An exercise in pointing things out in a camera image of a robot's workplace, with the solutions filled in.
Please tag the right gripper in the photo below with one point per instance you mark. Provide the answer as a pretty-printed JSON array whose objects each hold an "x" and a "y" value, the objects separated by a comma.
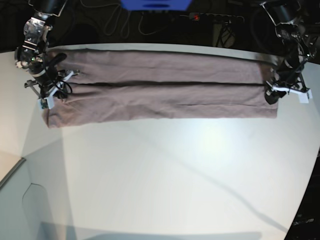
[{"x": 52, "y": 82}]

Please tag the black power strip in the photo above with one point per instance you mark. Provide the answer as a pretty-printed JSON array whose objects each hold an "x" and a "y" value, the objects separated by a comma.
[{"x": 216, "y": 18}]

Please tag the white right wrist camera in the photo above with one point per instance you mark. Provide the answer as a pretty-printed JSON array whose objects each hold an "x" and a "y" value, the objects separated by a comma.
[{"x": 46, "y": 103}]

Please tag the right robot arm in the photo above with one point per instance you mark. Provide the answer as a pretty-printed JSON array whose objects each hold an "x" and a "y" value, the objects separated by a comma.
[{"x": 31, "y": 56}]

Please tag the mauve t-shirt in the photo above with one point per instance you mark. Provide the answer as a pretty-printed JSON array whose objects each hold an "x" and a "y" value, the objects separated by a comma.
[{"x": 124, "y": 85}]

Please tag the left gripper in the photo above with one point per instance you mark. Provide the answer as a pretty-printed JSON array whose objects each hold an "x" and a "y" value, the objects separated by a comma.
[{"x": 282, "y": 82}]

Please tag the blue plastic bin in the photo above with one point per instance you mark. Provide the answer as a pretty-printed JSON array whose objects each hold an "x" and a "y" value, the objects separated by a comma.
[{"x": 155, "y": 5}]

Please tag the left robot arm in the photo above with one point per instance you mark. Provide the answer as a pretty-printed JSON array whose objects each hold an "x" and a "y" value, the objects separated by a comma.
[{"x": 299, "y": 32}]

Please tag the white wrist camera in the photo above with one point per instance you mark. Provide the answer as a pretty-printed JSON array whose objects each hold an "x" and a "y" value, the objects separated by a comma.
[
  {"x": 305, "y": 97},
  {"x": 46, "y": 103}
]

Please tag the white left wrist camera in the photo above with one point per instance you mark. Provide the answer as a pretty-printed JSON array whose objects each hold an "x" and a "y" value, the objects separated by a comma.
[{"x": 305, "y": 97}]

